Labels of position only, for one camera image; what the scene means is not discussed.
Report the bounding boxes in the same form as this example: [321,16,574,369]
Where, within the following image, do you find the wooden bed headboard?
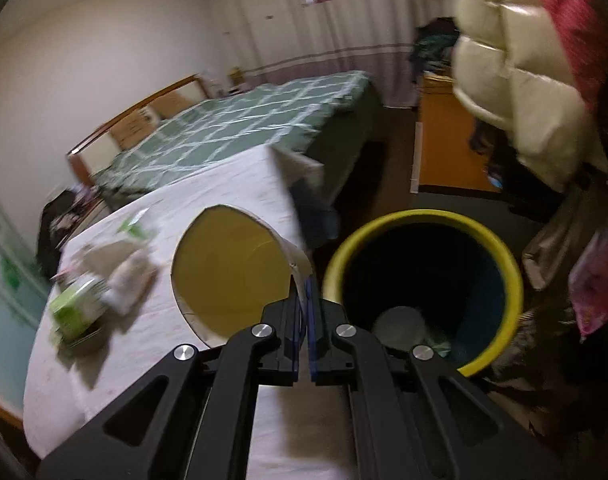
[66,74,209,191]

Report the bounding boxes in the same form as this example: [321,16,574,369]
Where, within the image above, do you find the pink patterned cloth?
[521,0,608,111]

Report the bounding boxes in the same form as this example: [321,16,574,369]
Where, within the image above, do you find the beige plastic bag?
[521,185,605,291]

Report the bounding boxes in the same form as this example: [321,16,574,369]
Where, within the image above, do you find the green and white carton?
[50,272,112,343]

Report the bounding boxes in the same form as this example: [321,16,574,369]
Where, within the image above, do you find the white floral tablecloth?
[22,146,345,480]

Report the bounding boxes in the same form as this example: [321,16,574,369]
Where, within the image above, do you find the pink floral bag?
[569,230,608,343]

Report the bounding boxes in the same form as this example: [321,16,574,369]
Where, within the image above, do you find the pile of dark clothes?
[409,17,462,86]

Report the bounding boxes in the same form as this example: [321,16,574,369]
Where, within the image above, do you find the yellow rimmed trash bin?
[321,209,526,378]

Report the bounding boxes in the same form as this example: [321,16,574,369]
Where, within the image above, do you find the dark bag with clothes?
[36,185,104,281]

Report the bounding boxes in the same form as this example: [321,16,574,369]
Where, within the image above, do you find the white paper towel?
[81,240,159,316]

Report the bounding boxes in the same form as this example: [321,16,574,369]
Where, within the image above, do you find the tan pillow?
[108,95,195,151]

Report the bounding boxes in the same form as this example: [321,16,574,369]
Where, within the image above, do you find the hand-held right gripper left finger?
[36,280,311,480]

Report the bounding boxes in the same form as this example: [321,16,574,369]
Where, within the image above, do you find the wooden cabinet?
[411,72,500,196]

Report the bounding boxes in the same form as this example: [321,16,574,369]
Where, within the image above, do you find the paper cup with yellow inside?
[170,204,315,351]

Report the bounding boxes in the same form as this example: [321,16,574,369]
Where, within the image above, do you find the green plaid blanket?
[91,70,385,211]

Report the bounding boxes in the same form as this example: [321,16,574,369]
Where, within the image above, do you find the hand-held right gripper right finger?
[307,280,570,480]

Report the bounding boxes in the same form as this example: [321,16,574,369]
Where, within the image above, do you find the pale round cup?
[373,305,431,356]

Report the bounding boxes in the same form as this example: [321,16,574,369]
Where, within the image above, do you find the cream puffer jacket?
[451,0,608,193]

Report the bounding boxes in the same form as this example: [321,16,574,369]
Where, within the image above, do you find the glass wardrobe door green print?
[0,175,49,331]

